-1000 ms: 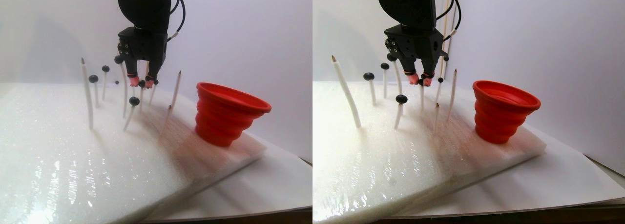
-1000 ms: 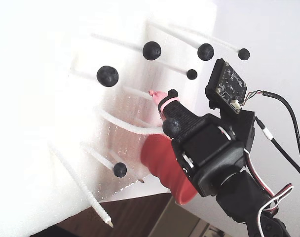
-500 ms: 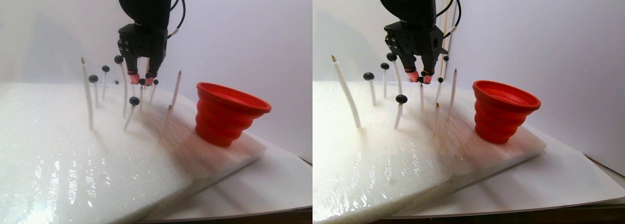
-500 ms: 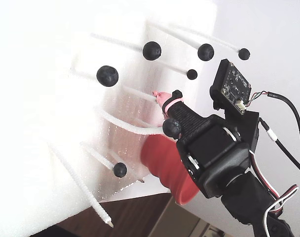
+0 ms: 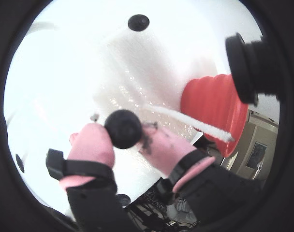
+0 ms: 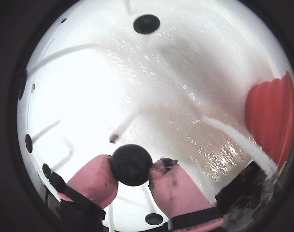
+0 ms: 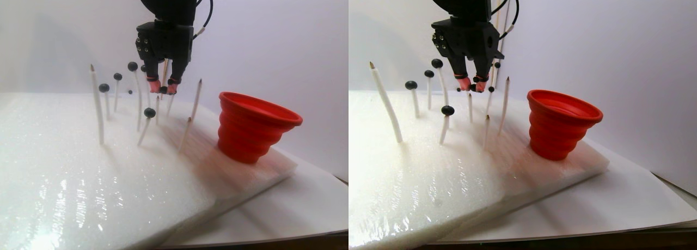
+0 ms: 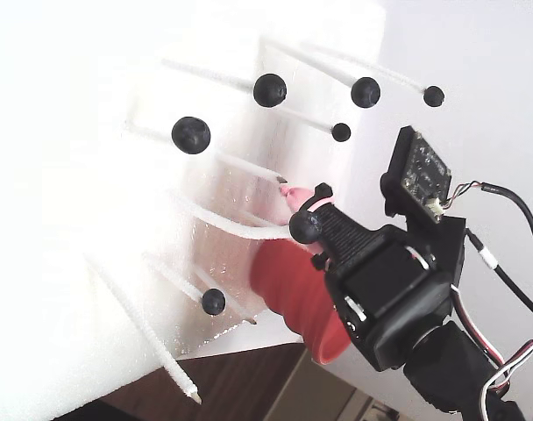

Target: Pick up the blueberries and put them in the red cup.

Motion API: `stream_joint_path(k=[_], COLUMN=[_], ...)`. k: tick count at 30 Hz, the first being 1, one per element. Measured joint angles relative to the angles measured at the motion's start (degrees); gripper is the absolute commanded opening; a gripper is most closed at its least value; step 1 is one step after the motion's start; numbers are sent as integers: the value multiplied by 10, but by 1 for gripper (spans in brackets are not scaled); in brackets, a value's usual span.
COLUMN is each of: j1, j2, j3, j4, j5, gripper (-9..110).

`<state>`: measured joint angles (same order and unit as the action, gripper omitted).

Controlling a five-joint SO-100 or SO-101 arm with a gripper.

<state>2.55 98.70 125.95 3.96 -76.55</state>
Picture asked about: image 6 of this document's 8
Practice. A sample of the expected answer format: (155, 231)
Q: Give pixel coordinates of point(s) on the white foam block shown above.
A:
(161, 84)

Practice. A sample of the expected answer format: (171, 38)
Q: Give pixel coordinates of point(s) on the white pipe cleaner stem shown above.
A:
(127, 6)
(46, 130)
(148, 199)
(124, 125)
(241, 140)
(64, 52)
(111, 217)
(63, 157)

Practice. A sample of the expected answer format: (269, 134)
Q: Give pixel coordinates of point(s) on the red collapsible silicone cup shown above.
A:
(270, 116)

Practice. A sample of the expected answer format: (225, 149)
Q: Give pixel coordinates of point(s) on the pink padded gripper finger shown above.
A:
(176, 191)
(93, 178)

